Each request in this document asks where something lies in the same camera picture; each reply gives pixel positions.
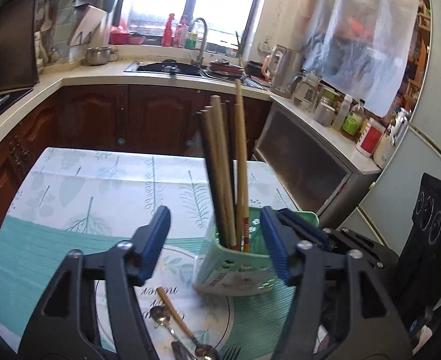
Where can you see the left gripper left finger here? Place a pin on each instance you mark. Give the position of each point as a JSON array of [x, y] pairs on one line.
[[64, 322]]

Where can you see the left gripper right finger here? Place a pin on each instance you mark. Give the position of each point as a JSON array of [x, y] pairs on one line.
[[340, 308]]

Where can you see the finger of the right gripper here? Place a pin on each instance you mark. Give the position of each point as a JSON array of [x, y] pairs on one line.
[[303, 229]]

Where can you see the bamboo chopstick patterned end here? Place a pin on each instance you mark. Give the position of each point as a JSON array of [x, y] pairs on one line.
[[242, 164]]

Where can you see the dark brown chopstick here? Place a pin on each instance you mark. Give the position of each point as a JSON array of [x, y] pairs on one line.
[[202, 116]]

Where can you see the steel spoon gold handle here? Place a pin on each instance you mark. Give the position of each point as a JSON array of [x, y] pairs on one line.
[[161, 316]]

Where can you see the green tableware block holder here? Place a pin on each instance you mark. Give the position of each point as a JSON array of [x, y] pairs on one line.
[[226, 272]]

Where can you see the wooden handle steel spoon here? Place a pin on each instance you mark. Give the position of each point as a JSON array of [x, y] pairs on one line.
[[201, 350]]

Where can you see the brown chopstick gold tip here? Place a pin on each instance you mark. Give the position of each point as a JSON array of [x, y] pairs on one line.
[[220, 180]]

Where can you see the cream chopstick red end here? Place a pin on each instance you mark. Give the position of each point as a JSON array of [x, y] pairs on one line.
[[220, 131]]

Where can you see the steel kitchen faucet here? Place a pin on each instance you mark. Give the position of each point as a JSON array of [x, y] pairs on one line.
[[199, 60]]

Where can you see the kitchen sink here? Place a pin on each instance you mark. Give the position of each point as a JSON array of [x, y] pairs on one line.
[[168, 66]]

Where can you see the person's right hand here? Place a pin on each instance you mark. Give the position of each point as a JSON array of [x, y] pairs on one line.
[[424, 334]]

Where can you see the steel dishwasher cabinet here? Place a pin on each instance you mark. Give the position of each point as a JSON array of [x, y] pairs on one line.
[[321, 170]]

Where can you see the green label oil bottle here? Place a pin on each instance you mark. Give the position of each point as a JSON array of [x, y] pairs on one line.
[[354, 120]]

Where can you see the red label white canister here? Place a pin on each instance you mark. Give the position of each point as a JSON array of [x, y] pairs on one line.
[[370, 137]]

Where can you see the pale green refrigerator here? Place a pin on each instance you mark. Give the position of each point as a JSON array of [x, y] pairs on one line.
[[384, 214]]

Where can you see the leaf patterned tablecloth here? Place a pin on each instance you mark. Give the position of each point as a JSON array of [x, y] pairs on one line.
[[90, 200]]

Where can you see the glass pitcher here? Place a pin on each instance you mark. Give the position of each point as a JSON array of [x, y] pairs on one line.
[[304, 89]]

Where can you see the steel electric kettle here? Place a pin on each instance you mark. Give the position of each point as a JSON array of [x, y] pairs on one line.
[[282, 68]]

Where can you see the hanging plastic bag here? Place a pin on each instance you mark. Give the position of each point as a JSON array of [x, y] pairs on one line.
[[361, 47]]

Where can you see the red spray bottle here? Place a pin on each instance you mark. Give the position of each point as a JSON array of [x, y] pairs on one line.
[[168, 32]]

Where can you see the window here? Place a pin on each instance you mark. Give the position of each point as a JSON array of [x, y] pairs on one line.
[[229, 22]]

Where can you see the black range hood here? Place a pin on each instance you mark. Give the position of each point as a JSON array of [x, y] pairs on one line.
[[18, 61]]

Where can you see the small steel pot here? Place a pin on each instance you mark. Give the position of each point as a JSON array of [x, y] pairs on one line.
[[97, 56]]

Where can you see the red basin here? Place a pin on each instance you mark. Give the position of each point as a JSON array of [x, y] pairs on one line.
[[119, 36]]

